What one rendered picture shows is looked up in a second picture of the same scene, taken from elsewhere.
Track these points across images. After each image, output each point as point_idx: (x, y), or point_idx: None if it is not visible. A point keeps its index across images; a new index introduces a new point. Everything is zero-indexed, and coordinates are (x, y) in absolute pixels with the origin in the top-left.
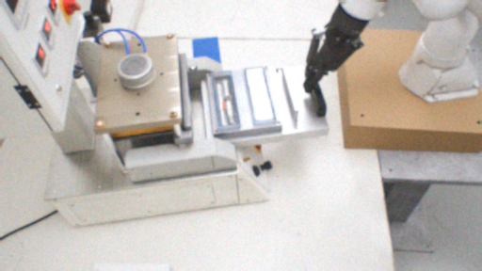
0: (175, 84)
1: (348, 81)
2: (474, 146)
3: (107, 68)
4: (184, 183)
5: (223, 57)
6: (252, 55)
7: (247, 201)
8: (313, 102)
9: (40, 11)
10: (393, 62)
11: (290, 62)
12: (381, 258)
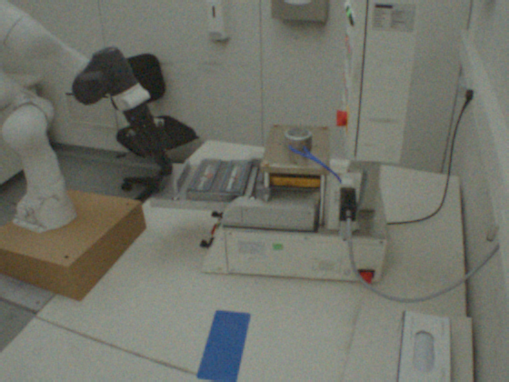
0: (270, 137)
1: (113, 224)
2: None
3: (323, 152)
4: None
5: (203, 339)
6: (165, 332)
7: None
8: (167, 175)
9: (347, 77)
10: (62, 231)
11: (129, 311)
12: None
